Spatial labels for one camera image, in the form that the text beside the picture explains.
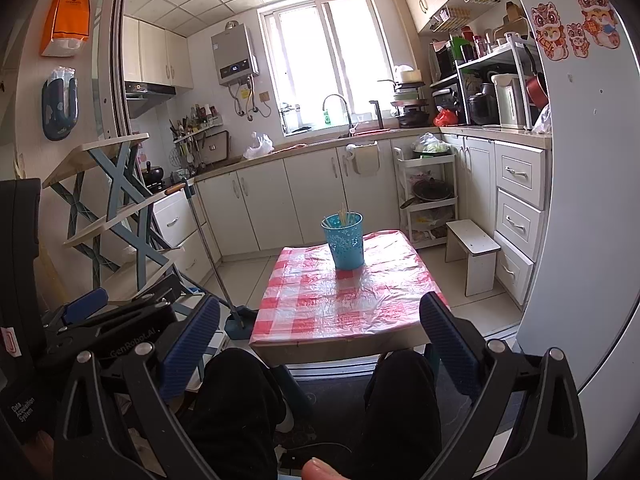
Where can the pile of wooden chopsticks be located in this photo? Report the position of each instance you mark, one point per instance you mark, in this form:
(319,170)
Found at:
(341,217)

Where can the red pot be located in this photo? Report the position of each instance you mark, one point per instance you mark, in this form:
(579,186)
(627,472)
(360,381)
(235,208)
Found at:
(537,91)

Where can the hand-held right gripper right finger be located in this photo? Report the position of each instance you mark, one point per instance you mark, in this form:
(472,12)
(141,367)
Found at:
(450,345)

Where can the metal sliding door frame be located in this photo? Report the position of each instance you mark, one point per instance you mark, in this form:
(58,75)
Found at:
(112,60)

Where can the small lion dance sticker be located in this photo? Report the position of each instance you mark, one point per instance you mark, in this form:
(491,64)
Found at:
(577,40)

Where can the dark rimmed tray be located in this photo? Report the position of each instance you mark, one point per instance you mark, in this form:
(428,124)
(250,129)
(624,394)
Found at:
(215,147)

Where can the clear plastic bag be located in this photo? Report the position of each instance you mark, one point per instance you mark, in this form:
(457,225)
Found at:
(542,122)

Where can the person's left leg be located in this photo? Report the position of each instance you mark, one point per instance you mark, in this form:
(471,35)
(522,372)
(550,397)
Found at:
(235,410)

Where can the white plastic bag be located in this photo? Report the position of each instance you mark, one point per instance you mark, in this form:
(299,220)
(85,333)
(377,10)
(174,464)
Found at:
(260,147)

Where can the folding wooden shelf rack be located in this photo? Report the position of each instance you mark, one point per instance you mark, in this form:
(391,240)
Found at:
(122,185)

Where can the beige kitchen countertop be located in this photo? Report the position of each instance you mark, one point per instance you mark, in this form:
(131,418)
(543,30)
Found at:
(295,149)

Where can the person's leg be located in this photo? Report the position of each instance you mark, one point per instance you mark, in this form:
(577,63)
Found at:
(400,410)
(235,410)

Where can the chrome arched faucet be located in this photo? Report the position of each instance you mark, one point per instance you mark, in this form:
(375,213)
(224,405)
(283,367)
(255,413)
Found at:
(348,117)

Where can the white electric thermo pot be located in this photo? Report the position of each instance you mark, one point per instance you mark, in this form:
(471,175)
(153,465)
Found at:
(510,105)

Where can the person's right hand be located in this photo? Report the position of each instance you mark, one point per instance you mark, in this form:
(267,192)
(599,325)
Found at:
(322,470)

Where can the stack of pots and dishes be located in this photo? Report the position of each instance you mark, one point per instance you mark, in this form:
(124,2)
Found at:
(410,110)

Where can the green box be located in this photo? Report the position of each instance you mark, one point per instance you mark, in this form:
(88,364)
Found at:
(457,50)

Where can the white side base cabinets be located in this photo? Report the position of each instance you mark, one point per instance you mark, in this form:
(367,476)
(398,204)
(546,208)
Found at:
(477,180)

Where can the low wooden table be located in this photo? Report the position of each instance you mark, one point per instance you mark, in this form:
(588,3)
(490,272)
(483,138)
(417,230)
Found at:
(340,352)

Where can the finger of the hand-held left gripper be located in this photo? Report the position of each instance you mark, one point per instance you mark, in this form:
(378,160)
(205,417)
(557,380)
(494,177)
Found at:
(85,305)
(155,295)

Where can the red plastic bag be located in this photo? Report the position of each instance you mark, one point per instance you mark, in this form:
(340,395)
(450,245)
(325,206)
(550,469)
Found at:
(445,119)

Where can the black toaster oven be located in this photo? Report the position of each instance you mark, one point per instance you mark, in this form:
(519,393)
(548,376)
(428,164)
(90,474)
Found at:
(447,102)

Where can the white wall cabinet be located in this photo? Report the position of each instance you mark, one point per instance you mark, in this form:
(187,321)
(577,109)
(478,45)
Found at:
(155,55)

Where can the wall utensil rail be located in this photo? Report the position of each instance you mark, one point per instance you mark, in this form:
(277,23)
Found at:
(200,127)

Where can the black wok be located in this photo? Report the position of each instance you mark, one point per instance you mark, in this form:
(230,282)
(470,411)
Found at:
(430,191)

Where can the white step stool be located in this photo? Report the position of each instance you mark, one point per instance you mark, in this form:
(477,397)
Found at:
(472,237)

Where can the white refrigerator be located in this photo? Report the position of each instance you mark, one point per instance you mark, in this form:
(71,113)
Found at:
(590,210)

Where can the white kitchen trolley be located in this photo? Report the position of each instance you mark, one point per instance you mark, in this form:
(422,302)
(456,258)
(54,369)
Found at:
(400,185)

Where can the white counter shelf rack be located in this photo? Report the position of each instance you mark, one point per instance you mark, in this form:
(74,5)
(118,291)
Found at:
(522,90)

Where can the blue perforated plastic bin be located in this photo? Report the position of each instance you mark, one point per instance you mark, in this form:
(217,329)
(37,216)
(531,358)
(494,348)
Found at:
(345,247)

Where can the red white checked tablecloth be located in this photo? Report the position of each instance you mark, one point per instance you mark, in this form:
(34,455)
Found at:
(340,300)

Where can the large lion dance sticker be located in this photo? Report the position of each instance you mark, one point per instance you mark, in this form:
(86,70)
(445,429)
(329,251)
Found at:
(597,15)

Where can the blue wall holder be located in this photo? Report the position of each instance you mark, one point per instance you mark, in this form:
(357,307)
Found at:
(60,120)

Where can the range hood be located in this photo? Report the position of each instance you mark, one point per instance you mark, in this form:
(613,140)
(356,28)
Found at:
(150,91)

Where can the person's right leg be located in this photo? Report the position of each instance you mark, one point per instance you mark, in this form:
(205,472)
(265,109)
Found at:
(400,410)

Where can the kitchen window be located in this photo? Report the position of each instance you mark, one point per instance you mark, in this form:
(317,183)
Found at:
(325,60)

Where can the bowl of green vegetables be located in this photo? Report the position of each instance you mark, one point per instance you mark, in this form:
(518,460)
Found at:
(430,146)

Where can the black water tap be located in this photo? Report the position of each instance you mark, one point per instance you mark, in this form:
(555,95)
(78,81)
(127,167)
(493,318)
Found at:
(378,117)

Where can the white hanging waste bin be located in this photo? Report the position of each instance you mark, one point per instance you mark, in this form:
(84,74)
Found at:
(362,162)

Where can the black pot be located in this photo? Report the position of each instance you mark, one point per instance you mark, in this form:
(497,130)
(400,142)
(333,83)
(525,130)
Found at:
(155,177)

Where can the orange paper bag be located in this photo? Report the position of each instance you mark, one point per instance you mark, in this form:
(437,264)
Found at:
(65,15)

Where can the grey gas water heater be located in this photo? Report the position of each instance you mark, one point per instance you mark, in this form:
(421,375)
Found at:
(232,55)

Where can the microwave oven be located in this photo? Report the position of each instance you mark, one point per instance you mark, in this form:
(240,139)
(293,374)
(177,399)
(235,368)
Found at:
(442,62)

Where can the white drawer unit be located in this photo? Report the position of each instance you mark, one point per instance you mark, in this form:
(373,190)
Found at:
(517,220)
(172,220)

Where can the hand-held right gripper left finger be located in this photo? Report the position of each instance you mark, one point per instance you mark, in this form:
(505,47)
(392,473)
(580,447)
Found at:
(192,347)

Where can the green bottle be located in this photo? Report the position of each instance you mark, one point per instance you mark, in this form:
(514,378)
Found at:
(327,119)

